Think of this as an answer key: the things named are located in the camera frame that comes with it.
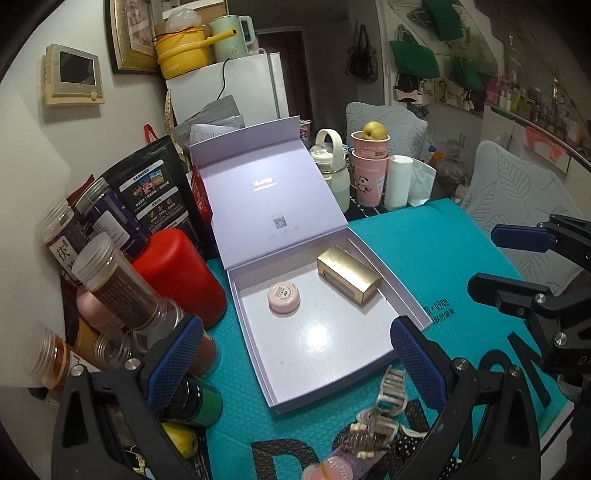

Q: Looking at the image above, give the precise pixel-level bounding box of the gold claw hair clip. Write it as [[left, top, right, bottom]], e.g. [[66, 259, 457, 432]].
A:
[[342, 411, 400, 462]]

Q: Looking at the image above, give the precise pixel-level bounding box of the red canister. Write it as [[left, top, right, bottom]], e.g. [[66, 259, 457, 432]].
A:
[[131, 229, 228, 329]]

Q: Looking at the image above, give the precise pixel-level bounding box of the grey plastic bag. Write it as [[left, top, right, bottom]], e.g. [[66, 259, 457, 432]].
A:
[[173, 95, 245, 140]]

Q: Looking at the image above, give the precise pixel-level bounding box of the white printed tote bag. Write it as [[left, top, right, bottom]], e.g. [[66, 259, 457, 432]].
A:
[[394, 74, 437, 107], [438, 78, 476, 112]]

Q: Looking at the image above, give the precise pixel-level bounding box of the black snack bag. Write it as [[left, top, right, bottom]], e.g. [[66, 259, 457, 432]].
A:
[[99, 138, 218, 259]]

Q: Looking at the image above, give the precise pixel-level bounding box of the white paper roll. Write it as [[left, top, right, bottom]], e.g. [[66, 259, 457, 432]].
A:
[[385, 154, 419, 212]]

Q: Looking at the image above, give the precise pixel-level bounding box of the pink compact with clear lid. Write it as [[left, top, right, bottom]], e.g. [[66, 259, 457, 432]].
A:
[[302, 455, 356, 480]]

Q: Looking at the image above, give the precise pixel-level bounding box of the black polka dot scrunchie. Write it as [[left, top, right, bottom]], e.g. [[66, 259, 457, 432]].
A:
[[385, 415, 437, 467]]

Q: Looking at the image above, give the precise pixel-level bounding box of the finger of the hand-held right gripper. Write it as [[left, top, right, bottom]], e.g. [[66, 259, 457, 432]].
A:
[[491, 213, 591, 265], [467, 272, 591, 370]]

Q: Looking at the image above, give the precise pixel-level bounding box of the black hanging bag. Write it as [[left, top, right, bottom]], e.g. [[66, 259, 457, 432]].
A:
[[347, 24, 380, 84]]

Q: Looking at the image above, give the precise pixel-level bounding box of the clear plastic bag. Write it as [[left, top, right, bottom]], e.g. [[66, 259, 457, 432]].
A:
[[165, 7, 205, 35]]

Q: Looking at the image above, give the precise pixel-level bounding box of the pale leaf-pattern chair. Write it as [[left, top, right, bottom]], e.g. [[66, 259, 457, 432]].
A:
[[345, 102, 428, 160], [462, 140, 585, 283]]

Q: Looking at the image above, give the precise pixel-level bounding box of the green jar with dark lid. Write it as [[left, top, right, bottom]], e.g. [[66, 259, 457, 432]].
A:
[[164, 374, 223, 428]]

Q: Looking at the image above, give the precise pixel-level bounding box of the clear jar with purple label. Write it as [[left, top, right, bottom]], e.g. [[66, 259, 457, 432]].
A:
[[76, 178, 149, 259]]

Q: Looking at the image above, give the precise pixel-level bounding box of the white water bottle with handle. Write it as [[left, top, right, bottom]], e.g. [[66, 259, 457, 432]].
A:
[[308, 129, 350, 213]]

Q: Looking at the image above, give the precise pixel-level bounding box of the gold cardboard box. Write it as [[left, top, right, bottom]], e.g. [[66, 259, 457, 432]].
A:
[[317, 246, 382, 306]]

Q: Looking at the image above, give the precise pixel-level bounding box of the white fridge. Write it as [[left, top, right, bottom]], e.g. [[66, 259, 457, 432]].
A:
[[165, 52, 283, 134]]

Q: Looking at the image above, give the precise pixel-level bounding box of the clear jar with orange spice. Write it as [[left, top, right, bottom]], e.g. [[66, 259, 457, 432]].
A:
[[30, 325, 88, 393]]

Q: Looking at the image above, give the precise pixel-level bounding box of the yellow pot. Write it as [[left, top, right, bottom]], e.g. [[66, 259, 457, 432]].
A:
[[154, 25, 238, 78]]

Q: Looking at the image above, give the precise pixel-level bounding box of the pink bottle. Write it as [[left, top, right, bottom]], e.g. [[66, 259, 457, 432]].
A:
[[76, 288, 126, 330]]

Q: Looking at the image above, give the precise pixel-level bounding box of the row of bottles on shelf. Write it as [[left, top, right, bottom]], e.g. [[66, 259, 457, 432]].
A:
[[484, 74, 591, 145]]

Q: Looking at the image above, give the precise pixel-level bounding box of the pink panda paper cup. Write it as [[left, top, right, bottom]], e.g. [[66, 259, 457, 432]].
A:
[[352, 150, 391, 208]]

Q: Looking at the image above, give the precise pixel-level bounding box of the clear jar with black label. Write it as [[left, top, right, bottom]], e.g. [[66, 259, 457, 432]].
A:
[[39, 200, 93, 287]]

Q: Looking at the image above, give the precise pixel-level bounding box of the green tote bag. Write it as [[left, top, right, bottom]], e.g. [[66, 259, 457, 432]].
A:
[[450, 58, 484, 91], [422, 0, 465, 42], [389, 39, 440, 77]]

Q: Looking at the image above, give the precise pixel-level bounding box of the clear jar with brown contents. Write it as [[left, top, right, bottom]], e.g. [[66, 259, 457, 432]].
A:
[[73, 233, 185, 343]]

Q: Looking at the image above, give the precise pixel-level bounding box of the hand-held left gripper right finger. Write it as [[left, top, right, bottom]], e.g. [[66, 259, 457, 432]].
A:
[[390, 316, 542, 480]]

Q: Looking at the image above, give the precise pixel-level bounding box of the pink round jar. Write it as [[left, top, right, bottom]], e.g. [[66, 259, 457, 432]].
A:
[[268, 282, 300, 315]]

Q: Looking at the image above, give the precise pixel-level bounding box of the beige wall intercom panel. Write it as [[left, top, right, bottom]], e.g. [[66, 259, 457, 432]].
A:
[[44, 44, 105, 107]]

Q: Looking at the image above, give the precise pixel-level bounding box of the cream hair clip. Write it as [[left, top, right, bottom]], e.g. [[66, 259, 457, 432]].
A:
[[373, 367, 409, 414]]

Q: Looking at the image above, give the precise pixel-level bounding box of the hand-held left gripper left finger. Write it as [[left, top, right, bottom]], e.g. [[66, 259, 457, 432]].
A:
[[52, 314, 206, 480]]

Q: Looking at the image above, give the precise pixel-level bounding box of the white plastic bag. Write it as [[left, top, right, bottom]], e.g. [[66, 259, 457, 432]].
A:
[[416, 159, 437, 205]]

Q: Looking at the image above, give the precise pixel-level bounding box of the red packet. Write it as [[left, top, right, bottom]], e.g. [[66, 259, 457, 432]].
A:
[[190, 164, 214, 223]]

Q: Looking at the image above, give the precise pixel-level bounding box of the teal bubble mailer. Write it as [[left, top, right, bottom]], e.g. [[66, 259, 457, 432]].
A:
[[203, 198, 555, 480]]

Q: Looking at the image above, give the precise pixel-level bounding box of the lavender gift box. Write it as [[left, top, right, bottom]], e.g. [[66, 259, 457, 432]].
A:
[[188, 115, 432, 415]]

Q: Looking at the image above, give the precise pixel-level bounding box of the small empty clear jar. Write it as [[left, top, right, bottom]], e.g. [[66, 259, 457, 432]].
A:
[[95, 330, 139, 370]]

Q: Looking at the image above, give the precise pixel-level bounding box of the pale green kettle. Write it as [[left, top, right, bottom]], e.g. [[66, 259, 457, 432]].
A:
[[206, 15, 256, 63]]

